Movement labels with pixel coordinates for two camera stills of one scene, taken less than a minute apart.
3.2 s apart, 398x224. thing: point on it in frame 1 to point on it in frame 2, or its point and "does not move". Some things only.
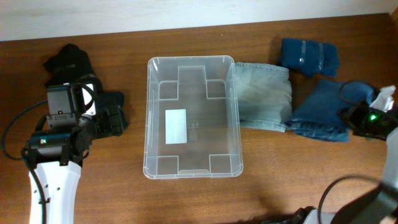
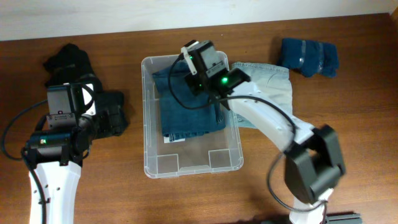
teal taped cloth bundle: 310,58 does not move
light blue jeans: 264,96 does not move
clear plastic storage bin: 191,126 does not move
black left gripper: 110,127 does not move
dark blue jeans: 318,114 to 183,112
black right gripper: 354,121 to 198,88
